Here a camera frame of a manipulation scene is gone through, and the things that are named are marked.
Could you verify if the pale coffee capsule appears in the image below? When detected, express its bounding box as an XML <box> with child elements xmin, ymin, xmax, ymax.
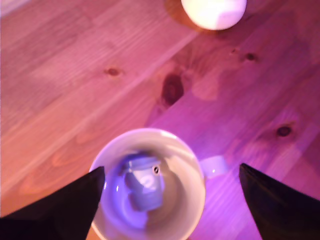
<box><xmin>123</xmin><ymin>154</ymin><xmax>166</xmax><ymax>212</ymax></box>

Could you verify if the cartoon printed coffee mug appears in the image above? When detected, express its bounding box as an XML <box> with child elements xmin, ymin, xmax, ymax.
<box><xmin>88</xmin><ymin>127</ymin><xmax>229</xmax><ymax>240</ymax></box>

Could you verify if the white insulated bottle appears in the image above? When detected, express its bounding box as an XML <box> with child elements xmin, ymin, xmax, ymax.
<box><xmin>180</xmin><ymin>0</ymin><xmax>248</xmax><ymax>32</ymax></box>

